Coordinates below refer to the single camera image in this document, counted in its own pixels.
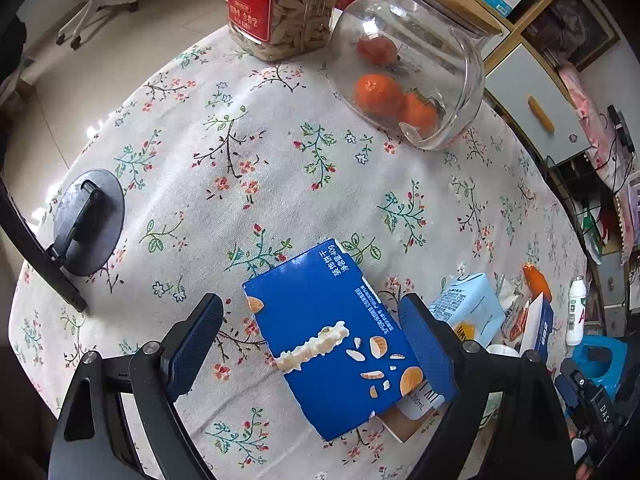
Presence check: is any dark framed picture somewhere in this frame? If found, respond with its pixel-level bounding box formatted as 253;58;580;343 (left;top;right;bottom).
540;0;618;71

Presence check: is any white bottle with green label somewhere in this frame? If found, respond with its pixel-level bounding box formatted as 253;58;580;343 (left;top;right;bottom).
566;276;587;346

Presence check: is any small blue white box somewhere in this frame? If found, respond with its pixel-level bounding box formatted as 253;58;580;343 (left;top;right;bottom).
517;292;555;366

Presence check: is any plastic nut jar red label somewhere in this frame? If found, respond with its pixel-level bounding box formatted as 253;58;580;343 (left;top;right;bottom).
225;0;351;62

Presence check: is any light blue milk carton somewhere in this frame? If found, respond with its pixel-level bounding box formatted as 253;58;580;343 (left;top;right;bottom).
427;273;506;356

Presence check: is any black stand leg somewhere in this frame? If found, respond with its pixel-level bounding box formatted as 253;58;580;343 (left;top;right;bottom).
0;175;90;313

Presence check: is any orange mandarin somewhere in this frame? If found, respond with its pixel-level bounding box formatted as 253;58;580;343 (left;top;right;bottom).
354;74;405;121
400;91;441;136

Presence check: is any white office chair base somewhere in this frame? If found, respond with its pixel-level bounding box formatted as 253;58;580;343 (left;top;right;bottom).
55;0;143;51

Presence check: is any wooden cabinet with grey doors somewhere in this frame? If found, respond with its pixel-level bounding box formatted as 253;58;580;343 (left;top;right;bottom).
365;0;640;166

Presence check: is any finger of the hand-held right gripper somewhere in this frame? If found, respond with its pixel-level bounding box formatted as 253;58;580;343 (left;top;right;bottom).
554;357;596;418

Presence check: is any brown white drink carton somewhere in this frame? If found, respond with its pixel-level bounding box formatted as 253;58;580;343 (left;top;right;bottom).
382;380;446;443

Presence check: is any black round stand base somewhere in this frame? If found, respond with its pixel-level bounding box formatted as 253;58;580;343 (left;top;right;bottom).
52;169;125;277

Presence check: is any floral tablecloth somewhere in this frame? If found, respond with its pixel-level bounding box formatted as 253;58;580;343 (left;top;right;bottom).
7;25;588;480

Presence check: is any white cup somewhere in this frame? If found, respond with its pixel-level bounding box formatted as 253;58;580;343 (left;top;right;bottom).
477;343;522;431

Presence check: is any glass jar with bamboo lid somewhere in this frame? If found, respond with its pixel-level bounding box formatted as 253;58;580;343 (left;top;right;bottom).
327;0;503;151

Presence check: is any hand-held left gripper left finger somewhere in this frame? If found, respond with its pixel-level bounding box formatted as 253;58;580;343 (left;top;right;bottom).
48;292;224;480

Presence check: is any reddish mandarin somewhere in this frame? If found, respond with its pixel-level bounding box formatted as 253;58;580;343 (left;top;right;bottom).
356;35;398;67

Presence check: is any pink floral cloth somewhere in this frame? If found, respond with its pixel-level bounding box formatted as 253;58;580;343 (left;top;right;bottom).
560;60;640;261

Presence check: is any blue almond snack box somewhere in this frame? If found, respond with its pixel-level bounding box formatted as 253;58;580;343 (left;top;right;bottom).
242;238;458;442

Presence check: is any orange snack wrapper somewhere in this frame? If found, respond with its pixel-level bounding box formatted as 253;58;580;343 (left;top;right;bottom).
522;262;552;303

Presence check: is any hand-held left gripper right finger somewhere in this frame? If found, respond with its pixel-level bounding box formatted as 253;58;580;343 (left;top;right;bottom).
398;294;576;480

